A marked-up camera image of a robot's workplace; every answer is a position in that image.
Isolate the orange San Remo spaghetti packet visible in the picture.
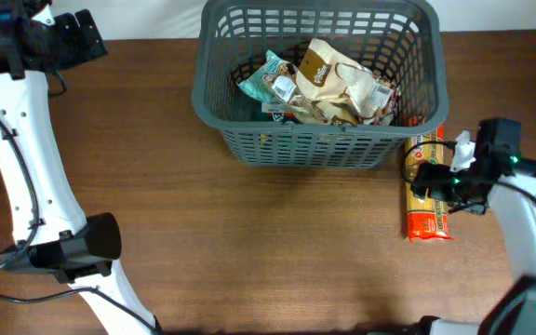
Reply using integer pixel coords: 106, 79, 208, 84
405, 144, 451, 242

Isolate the beige dried mushroom pouch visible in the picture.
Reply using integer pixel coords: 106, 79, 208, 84
261, 58, 358, 126

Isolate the beige white-contents pantry pouch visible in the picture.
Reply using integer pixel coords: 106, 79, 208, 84
295, 38, 400, 126

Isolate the teal wet wipes packet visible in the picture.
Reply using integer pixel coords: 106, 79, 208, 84
238, 50, 297, 103

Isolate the green Nescafe coffee bag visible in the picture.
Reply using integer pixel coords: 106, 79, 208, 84
260, 103, 300, 124

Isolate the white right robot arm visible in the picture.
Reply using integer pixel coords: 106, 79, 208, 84
400, 118, 536, 335

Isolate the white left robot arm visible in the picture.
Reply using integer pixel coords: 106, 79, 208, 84
0, 1, 161, 334

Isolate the grey plastic lattice basket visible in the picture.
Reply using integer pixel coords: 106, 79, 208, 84
192, 0, 449, 169

